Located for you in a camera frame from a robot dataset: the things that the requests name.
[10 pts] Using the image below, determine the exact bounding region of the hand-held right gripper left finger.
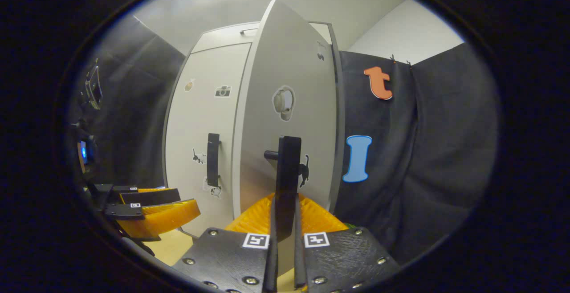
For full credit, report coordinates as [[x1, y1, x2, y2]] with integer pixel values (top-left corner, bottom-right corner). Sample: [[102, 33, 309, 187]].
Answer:
[[171, 193, 279, 293]]

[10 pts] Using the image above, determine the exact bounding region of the white double-door shoe cabinet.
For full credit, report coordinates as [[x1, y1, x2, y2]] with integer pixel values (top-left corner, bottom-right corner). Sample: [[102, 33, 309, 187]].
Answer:
[[163, 20, 347, 240]]

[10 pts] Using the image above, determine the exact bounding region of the white cabinet door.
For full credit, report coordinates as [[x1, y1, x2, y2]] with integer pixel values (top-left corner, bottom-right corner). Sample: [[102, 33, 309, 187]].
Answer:
[[164, 42, 252, 238], [232, 0, 340, 280]]

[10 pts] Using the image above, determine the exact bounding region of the black door handle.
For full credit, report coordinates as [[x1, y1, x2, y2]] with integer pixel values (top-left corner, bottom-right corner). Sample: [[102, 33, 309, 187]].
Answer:
[[206, 133, 221, 188], [264, 136, 302, 242]]

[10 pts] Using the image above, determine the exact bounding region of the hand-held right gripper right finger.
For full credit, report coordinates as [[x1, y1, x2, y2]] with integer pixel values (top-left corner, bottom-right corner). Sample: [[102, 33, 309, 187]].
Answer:
[[292, 194, 401, 293]]

